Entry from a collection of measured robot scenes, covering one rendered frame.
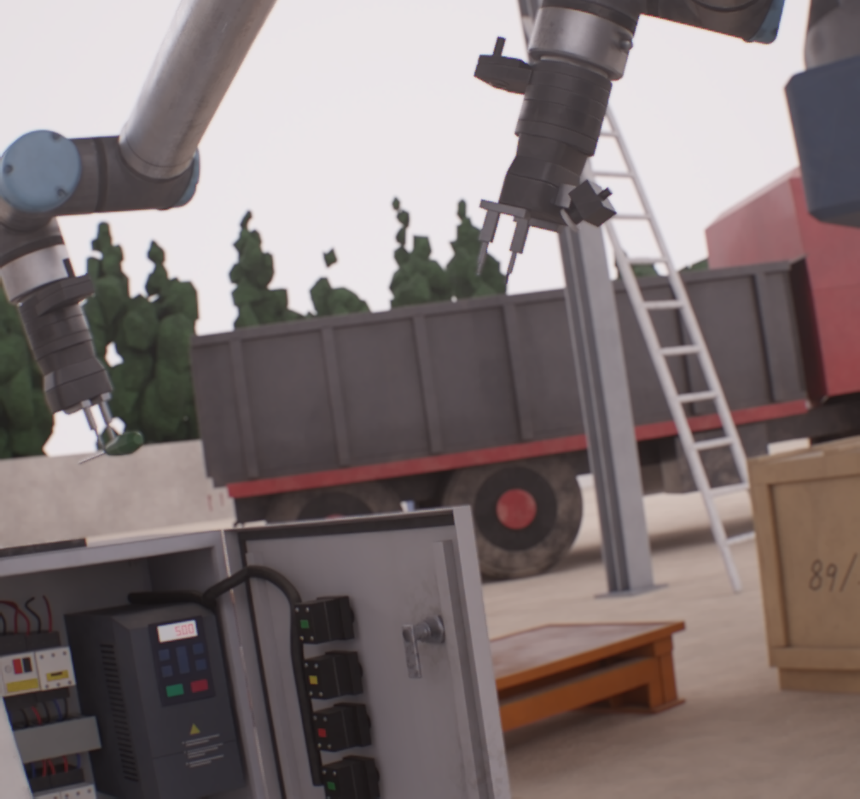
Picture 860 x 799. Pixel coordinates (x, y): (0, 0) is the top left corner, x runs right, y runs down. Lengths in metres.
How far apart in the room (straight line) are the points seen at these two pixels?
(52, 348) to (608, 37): 0.75
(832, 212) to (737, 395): 9.79
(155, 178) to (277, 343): 8.29
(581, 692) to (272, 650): 2.80
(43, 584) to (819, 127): 1.28
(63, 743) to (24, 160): 0.67
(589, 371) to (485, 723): 6.79
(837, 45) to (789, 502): 3.87
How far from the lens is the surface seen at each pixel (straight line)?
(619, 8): 1.21
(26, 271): 1.60
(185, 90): 1.36
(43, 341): 1.60
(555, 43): 1.20
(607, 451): 8.00
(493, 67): 1.24
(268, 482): 9.67
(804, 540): 4.36
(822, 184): 0.53
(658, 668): 4.56
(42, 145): 1.50
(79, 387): 1.60
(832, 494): 4.25
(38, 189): 1.48
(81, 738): 1.61
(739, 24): 1.20
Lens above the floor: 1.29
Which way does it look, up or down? 4 degrees up
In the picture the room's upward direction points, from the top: 8 degrees counter-clockwise
